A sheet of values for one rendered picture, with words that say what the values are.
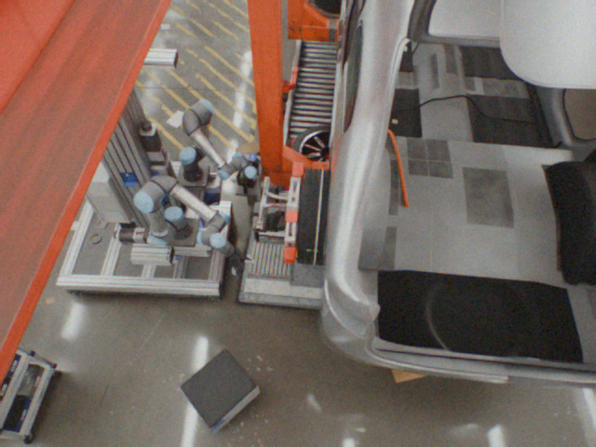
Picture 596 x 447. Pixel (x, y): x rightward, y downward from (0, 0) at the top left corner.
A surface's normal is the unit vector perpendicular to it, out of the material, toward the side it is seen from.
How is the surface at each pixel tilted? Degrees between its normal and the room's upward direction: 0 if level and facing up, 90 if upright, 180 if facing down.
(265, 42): 90
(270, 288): 0
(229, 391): 0
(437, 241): 22
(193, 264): 0
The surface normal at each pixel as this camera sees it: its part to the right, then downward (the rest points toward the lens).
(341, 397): 0.02, -0.54
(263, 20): -0.10, 0.84
